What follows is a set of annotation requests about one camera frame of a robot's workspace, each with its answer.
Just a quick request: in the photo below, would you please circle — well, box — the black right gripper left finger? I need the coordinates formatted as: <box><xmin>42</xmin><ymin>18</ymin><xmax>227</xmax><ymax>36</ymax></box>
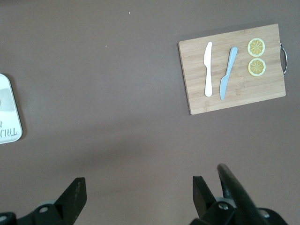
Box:
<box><xmin>54</xmin><ymin>177</ymin><xmax>88</xmax><ymax>225</ymax></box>

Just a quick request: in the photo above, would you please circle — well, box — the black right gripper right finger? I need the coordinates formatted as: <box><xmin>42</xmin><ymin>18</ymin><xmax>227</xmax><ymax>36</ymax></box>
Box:
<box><xmin>192</xmin><ymin>175</ymin><xmax>217</xmax><ymax>221</ymax></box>

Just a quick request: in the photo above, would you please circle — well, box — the white bear print tray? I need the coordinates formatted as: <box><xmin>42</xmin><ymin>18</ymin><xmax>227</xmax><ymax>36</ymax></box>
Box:
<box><xmin>0</xmin><ymin>73</ymin><xmax>23</xmax><ymax>145</ymax></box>

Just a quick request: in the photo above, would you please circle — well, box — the bamboo cutting board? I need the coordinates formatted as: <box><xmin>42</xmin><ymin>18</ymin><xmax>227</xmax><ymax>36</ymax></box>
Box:
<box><xmin>178</xmin><ymin>23</ymin><xmax>288</xmax><ymax>115</ymax></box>

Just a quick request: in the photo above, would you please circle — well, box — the grey plastic knife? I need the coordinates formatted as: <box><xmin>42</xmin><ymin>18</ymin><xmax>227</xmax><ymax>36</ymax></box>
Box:
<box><xmin>219</xmin><ymin>46</ymin><xmax>239</xmax><ymax>101</ymax></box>

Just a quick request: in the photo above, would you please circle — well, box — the white plastic knife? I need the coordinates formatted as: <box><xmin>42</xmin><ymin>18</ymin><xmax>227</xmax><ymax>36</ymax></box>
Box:
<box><xmin>204</xmin><ymin>41</ymin><xmax>213</xmax><ymax>98</ymax></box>

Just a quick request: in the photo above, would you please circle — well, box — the yellow lemon slice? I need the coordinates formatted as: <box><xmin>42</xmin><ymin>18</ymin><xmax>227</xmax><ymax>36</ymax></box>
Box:
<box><xmin>247</xmin><ymin>58</ymin><xmax>267</xmax><ymax>77</ymax></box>
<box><xmin>247</xmin><ymin>37</ymin><xmax>266</xmax><ymax>58</ymax></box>

